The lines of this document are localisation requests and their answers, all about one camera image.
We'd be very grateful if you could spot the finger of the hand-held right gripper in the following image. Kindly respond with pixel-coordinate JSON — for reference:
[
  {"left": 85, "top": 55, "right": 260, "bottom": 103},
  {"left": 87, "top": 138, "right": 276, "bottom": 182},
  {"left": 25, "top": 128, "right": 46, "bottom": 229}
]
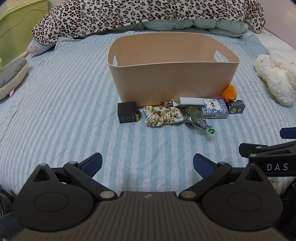
[
  {"left": 279, "top": 127, "right": 296, "bottom": 140},
  {"left": 239, "top": 142, "right": 296, "bottom": 163}
]

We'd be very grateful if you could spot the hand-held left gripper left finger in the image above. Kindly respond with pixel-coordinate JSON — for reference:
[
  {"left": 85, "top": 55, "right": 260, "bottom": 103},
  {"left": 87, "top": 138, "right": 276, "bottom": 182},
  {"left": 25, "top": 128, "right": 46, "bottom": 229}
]
[{"left": 32, "top": 152, "right": 117, "bottom": 201}]

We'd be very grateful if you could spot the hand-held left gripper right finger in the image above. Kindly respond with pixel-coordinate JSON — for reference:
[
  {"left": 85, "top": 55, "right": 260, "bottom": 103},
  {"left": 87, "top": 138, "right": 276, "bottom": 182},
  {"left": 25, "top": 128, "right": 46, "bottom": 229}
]
[{"left": 179, "top": 153, "right": 268, "bottom": 201}]

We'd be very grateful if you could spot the small black starry box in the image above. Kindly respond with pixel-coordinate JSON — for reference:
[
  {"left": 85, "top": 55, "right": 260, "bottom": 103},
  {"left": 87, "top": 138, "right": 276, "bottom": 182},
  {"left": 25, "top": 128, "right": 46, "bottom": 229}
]
[{"left": 226, "top": 100, "right": 246, "bottom": 115}]

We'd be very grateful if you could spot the dried herb packet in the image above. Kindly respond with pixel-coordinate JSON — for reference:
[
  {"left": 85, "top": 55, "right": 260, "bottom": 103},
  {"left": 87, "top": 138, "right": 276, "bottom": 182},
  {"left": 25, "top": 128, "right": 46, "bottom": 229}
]
[{"left": 184, "top": 105, "right": 216, "bottom": 136}]

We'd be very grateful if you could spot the blue white patterned box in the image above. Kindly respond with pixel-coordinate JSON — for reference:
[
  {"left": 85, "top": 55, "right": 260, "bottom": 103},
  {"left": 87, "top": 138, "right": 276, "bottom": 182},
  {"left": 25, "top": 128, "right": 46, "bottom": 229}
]
[{"left": 201, "top": 98, "right": 230, "bottom": 119}]

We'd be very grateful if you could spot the orange cloth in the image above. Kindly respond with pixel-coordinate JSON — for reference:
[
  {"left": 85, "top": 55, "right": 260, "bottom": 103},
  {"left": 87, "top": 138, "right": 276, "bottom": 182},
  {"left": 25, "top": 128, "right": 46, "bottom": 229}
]
[{"left": 222, "top": 84, "right": 238, "bottom": 103}]

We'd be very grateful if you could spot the black square box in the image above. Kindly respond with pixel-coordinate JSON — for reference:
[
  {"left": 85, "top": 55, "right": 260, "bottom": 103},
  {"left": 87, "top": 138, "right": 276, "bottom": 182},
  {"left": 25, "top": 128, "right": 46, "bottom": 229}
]
[{"left": 117, "top": 101, "right": 140, "bottom": 124}]

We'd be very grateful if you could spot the floral fabric scrunchie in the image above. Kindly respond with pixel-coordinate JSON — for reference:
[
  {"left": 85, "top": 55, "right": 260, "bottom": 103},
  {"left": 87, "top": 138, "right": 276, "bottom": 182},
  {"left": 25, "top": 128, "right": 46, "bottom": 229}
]
[{"left": 142, "top": 105, "right": 186, "bottom": 127}]

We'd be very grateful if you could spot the white oblong box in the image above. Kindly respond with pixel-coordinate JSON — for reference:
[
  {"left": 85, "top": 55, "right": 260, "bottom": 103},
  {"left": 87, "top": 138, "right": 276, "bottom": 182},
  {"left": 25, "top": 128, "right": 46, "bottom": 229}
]
[{"left": 171, "top": 97, "right": 205, "bottom": 108}]

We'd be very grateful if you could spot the beige plastic basket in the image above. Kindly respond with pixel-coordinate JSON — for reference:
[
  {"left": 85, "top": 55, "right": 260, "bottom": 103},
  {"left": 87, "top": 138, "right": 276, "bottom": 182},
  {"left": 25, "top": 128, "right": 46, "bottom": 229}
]
[{"left": 107, "top": 32, "right": 240, "bottom": 107}]

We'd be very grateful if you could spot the white plush toy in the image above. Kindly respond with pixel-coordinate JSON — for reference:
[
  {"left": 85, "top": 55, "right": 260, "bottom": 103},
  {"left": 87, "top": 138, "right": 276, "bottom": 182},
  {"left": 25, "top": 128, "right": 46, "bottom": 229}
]
[{"left": 254, "top": 53, "right": 296, "bottom": 106}]

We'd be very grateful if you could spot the blue striped bed sheet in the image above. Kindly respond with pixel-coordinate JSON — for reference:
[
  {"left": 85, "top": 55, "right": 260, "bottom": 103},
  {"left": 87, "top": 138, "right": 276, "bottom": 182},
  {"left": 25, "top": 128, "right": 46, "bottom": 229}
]
[{"left": 0, "top": 29, "right": 296, "bottom": 200}]

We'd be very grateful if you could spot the grey beige cushion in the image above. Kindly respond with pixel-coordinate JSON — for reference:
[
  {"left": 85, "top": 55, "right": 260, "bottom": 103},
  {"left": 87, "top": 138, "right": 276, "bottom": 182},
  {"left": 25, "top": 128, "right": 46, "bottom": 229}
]
[{"left": 0, "top": 57, "right": 29, "bottom": 100}]

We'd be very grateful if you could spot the pink floral pillow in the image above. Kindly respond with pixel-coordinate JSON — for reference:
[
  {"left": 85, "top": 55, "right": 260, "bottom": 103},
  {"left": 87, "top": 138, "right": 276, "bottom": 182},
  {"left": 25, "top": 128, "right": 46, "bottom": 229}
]
[{"left": 26, "top": 38, "right": 56, "bottom": 55}]

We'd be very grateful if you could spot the light green checked quilt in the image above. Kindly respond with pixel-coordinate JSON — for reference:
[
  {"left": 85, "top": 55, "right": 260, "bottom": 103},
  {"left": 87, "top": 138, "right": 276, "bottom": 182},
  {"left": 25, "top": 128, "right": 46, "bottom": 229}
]
[{"left": 102, "top": 18, "right": 250, "bottom": 38}]

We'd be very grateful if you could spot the green wooden headboard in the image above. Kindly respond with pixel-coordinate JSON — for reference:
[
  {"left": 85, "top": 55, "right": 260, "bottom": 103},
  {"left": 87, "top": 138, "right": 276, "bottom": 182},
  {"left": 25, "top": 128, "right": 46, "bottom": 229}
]
[{"left": 0, "top": 0, "right": 49, "bottom": 70}]

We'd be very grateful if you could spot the leopard print blanket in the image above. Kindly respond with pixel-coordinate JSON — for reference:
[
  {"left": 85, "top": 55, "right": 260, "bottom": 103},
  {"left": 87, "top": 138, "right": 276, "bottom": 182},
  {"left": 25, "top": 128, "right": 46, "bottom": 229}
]
[{"left": 31, "top": 0, "right": 266, "bottom": 45}]

